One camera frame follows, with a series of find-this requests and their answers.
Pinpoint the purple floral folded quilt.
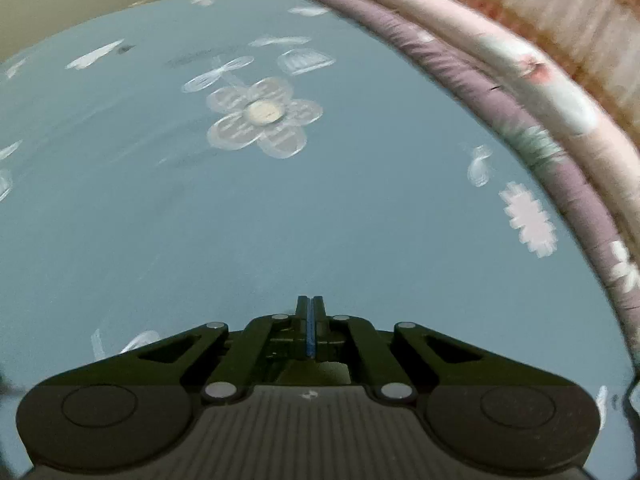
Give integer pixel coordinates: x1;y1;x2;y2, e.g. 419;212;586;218
275;0;640;356

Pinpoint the blue floral bed sheet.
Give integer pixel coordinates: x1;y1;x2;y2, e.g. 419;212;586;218
0;0;636;431

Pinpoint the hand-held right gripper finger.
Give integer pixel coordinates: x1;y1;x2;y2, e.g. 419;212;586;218
102;296;312;403
311;296;521;403

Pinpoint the pink patterned curtain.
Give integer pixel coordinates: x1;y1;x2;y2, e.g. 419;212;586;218
440;0;640;126

